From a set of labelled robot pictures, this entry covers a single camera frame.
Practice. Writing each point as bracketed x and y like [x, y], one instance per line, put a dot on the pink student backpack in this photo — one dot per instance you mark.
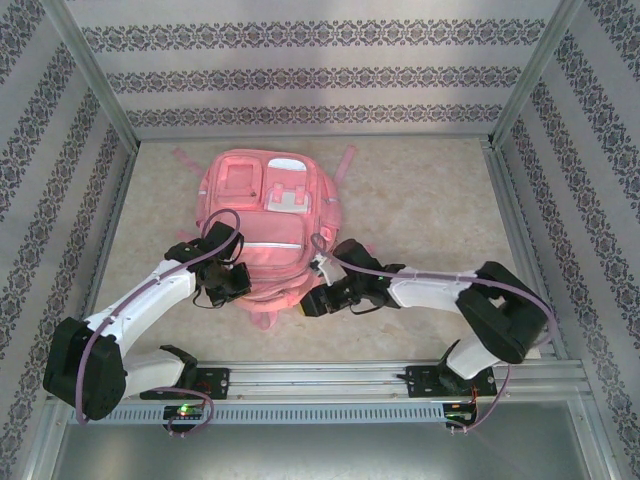
[270, 225]

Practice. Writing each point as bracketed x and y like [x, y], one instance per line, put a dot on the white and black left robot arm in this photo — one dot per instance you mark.
[145, 300]

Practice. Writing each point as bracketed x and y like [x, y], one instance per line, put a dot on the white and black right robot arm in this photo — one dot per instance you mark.
[435, 290]

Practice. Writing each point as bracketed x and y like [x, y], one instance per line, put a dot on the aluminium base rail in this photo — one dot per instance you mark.
[315, 377]

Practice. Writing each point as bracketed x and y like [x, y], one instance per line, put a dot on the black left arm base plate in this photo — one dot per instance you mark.
[215, 382]

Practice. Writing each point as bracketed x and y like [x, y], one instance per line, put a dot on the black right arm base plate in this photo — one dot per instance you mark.
[425, 382]

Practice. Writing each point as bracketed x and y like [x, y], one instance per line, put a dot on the aluminium frame post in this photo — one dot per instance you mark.
[90, 75]
[537, 70]

